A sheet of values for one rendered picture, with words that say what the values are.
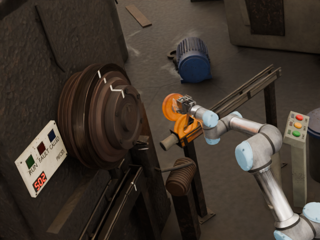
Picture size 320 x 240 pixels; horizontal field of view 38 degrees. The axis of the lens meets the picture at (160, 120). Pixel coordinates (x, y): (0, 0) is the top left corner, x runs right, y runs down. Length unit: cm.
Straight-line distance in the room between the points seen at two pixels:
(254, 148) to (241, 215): 105
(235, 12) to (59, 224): 322
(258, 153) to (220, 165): 136
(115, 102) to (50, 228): 58
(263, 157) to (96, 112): 74
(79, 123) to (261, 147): 77
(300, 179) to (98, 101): 143
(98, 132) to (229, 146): 177
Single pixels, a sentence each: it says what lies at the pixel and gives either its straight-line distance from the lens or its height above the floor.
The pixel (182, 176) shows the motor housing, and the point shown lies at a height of 52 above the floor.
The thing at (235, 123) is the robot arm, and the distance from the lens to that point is 235.
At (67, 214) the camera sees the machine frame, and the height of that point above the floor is 87.
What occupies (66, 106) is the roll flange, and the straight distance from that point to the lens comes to 195.
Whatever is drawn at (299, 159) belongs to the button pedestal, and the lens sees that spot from 276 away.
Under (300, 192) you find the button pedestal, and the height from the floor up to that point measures 14.
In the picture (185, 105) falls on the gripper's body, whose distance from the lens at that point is 244.
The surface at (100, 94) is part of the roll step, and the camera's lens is 192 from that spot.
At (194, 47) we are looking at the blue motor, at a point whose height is 32.
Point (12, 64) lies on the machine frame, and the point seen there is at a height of 154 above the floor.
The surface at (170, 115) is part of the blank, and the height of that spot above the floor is 79.
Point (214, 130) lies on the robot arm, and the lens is 236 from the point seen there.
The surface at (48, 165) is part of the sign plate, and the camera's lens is 191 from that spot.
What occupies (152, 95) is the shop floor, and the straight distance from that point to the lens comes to 432.
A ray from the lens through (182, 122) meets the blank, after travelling 254.
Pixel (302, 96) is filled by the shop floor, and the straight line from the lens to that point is 401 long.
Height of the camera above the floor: 220
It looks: 34 degrees down
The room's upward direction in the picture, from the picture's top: 13 degrees counter-clockwise
